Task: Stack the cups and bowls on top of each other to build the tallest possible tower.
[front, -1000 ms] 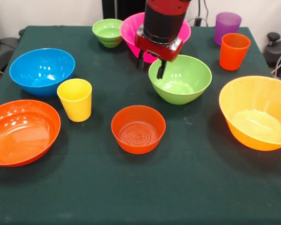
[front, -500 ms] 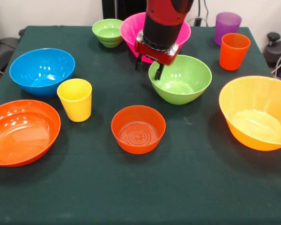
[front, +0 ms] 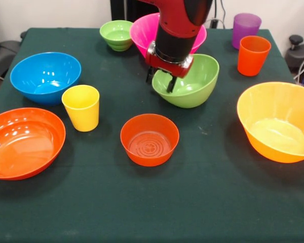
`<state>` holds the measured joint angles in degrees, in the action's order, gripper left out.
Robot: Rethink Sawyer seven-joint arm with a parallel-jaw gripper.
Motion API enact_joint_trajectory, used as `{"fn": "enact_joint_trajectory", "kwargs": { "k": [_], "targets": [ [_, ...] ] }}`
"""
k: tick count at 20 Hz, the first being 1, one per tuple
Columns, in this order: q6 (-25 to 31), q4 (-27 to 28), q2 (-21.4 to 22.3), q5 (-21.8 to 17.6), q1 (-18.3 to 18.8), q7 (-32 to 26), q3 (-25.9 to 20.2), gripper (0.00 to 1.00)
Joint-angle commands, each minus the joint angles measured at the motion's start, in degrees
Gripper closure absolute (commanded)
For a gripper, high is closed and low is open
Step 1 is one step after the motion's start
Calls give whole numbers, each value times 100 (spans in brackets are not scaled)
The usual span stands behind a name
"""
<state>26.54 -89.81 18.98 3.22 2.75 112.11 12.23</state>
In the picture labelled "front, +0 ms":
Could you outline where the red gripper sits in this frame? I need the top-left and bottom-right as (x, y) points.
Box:
(144, 42), (195, 94)

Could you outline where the large green bowl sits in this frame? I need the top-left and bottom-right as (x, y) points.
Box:
(151, 54), (220, 109)

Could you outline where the small green ribbed bowl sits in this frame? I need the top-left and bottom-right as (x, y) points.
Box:
(99, 20), (134, 52)

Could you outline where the small orange bowl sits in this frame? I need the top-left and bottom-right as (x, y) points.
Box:
(120, 113), (180, 167)

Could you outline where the large yellow-orange bowl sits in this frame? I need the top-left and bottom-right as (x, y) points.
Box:
(237, 81), (304, 164)

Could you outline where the large pink bowl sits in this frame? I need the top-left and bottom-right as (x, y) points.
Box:
(129, 12), (208, 60)

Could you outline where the yellow cup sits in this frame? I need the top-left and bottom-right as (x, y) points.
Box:
(61, 85), (100, 133)

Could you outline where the orange cup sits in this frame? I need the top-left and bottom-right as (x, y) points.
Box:
(237, 35), (272, 77)

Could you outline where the purple cup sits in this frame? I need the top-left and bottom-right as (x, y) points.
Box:
(231, 13), (262, 50)

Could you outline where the blue bowl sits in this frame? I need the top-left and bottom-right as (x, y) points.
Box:
(10, 52), (82, 107)

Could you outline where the dark green tablecloth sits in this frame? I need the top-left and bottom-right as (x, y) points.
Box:
(0, 27), (304, 243)

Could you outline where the black rounded base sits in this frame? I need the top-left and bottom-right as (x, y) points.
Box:
(285, 43), (304, 84)

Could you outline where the black clamp knob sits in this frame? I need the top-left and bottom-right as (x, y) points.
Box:
(288, 34), (304, 51)

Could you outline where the wide shallow orange bowl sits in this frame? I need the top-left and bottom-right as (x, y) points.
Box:
(0, 107), (66, 181)

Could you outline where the dark grey chair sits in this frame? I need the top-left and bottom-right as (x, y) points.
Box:
(0, 39), (21, 79)

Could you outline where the black hanging cable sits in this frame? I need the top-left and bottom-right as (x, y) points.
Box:
(219, 0), (227, 29)

